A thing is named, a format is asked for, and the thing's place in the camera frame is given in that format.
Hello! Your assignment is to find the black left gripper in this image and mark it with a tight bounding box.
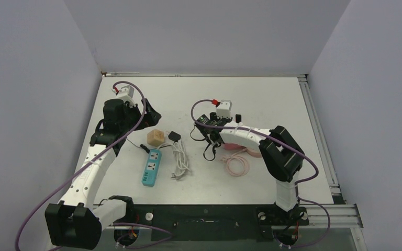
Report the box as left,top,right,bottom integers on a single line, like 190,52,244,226
119,99,160,133

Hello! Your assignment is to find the beige cube adapter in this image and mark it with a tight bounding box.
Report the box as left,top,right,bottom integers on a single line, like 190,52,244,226
147,129,165,147

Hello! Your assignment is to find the black plug with thin cable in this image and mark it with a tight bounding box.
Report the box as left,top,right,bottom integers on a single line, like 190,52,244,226
126,131,182,155

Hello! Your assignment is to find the teal power strip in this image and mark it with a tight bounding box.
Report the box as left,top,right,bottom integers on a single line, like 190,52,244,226
141,150,162,187

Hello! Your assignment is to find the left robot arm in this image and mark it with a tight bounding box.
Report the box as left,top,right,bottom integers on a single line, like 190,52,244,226
44,98,161,250

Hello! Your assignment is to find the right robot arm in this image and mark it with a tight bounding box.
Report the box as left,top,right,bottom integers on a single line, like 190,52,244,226
195,112,303,224

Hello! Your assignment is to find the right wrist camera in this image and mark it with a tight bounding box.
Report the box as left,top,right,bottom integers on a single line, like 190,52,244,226
216,100,232,119

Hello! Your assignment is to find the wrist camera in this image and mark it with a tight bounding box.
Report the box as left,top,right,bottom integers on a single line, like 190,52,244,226
113,86,136,106
216,100,232,119

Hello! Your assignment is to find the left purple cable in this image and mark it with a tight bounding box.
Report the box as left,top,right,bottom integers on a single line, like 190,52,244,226
15,81,174,251

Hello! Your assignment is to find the purple cable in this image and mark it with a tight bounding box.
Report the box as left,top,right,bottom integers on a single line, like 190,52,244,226
15,81,174,251
191,99,331,249

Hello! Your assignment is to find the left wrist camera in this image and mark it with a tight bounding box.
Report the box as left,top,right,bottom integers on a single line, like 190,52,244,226
113,86,136,106

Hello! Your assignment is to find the aluminium table frame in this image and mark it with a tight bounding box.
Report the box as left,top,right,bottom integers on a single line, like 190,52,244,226
88,76,363,250

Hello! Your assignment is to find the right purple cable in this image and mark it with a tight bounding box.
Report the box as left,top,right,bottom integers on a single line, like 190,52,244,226
191,99,331,249

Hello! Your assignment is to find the pink coiled cable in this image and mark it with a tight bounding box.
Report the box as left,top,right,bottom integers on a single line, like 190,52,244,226
219,149,251,177

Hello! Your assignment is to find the white coiled cable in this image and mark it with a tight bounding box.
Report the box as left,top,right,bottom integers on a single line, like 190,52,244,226
155,140,192,181

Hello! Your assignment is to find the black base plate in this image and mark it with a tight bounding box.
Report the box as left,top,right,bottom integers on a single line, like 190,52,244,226
113,204,309,245

